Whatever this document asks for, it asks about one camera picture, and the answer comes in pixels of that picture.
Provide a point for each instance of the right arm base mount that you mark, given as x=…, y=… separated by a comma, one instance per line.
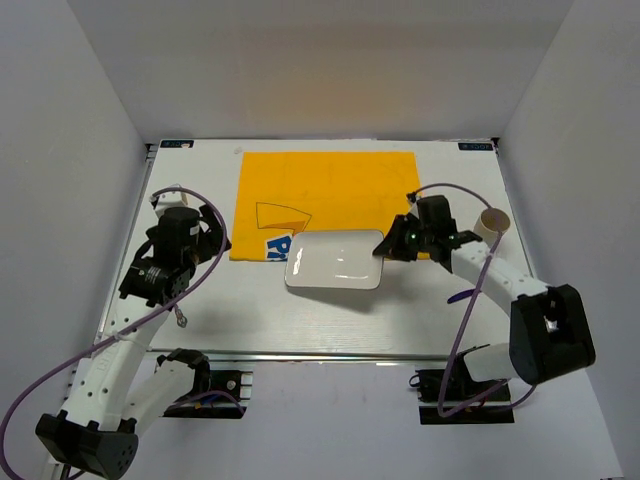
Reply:
x=492, y=409

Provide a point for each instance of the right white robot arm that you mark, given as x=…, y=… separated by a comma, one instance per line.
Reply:
x=549, y=335

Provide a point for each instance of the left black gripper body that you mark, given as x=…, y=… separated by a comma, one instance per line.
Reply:
x=210, y=243

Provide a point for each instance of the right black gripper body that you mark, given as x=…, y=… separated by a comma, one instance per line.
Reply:
x=425, y=234

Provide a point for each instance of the aluminium table edge rail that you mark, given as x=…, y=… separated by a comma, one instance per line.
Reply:
x=273, y=356

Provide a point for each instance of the white paper cup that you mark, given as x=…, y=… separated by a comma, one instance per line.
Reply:
x=490, y=224

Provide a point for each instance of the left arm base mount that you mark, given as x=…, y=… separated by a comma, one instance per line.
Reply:
x=230, y=389

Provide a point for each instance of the blue table sticker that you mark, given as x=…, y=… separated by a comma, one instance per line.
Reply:
x=475, y=146
x=176, y=144

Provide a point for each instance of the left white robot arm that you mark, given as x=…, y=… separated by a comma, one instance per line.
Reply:
x=98, y=427

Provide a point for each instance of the yellow Pikachu cloth placemat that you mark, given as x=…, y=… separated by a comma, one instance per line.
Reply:
x=282, y=194

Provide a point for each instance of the right blue table sticker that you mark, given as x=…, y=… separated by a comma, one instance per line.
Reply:
x=475, y=146

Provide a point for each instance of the left blue table sticker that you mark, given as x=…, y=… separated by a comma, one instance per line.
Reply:
x=176, y=144

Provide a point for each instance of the white rectangular ceramic plate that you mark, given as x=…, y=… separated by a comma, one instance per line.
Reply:
x=334, y=260

